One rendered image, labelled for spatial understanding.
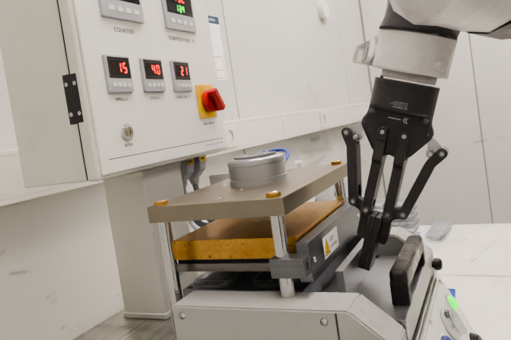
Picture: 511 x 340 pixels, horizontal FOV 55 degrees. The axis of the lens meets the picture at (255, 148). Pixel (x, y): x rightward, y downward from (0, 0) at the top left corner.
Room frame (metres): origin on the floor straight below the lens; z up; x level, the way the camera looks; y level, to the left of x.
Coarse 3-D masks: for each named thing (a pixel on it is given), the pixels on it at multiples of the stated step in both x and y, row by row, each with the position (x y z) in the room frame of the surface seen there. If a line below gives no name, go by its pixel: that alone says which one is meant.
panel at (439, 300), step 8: (440, 280) 0.72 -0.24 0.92; (440, 288) 0.70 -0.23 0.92; (432, 296) 0.66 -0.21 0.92; (440, 296) 0.68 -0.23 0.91; (432, 304) 0.64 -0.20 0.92; (440, 304) 0.66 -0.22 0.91; (448, 304) 0.68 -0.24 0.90; (432, 312) 0.62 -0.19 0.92; (456, 312) 0.69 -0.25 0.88; (432, 320) 0.60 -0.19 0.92; (440, 320) 0.63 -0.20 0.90; (464, 320) 0.71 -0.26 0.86; (424, 328) 0.57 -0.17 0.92; (432, 328) 0.59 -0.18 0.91; (440, 328) 0.61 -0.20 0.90; (424, 336) 0.55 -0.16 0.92; (432, 336) 0.57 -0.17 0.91; (440, 336) 0.58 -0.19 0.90; (464, 336) 0.67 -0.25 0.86
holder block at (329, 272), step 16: (336, 256) 0.68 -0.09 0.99; (256, 272) 0.65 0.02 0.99; (192, 288) 0.62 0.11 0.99; (208, 288) 0.61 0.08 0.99; (224, 288) 0.60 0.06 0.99; (240, 288) 0.59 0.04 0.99; (256, 288) 0.59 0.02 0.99; (272, 288) 0.58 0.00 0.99; (304, 288) 0.56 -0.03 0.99; (320, 288) 0.61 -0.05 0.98
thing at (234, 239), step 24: (288, 216) 0.67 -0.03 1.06; (312, 216) 0.65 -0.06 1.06; (192, 240) 0.61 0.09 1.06; (216, 240) 0.60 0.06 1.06; (240, 240) 0.58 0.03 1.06; (264, 240) 0.57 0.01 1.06; (288, 240) 0.55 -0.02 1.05; (192, 264) 0.61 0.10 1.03; (216, 264) 0.60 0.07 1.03; (240, 264) 0.58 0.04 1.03; (264, 264) 0.57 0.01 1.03
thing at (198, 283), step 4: (204, 272) 0.65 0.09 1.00; (240, 272) 0.63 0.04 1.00; (244, 272) 0.64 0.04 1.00; (248, 272) 0.65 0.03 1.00; (236, 276) 0.62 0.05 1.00; (240, 276) 0.63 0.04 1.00; (244, 276) 0.64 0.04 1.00; (196, 280) 0.62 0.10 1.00; (200, 280) 0.62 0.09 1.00; (204, 280) 0.62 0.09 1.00; (208, 280) 0.62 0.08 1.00; (212, 280) 0.61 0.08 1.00; (216, 280) 0.61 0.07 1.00; (220, 280) 0.61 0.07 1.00; (224, 280) 0.61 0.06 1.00; (228, 280) 0.64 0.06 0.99; (232, 280) 0.61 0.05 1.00; (236, 280) 0.62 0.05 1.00; (196, 284) 0.62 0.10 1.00; (200, 284) 0.62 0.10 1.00; (204, 284) 0.62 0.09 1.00; (208, 284) 0.62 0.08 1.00; (212, 284) 0.61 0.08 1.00; (216, 284) 0.61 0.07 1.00; (220, 284) 0.61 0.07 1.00; (224, 284) 0.61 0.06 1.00; (228, 284) 0.60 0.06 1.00; (232, 284) 0.61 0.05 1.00
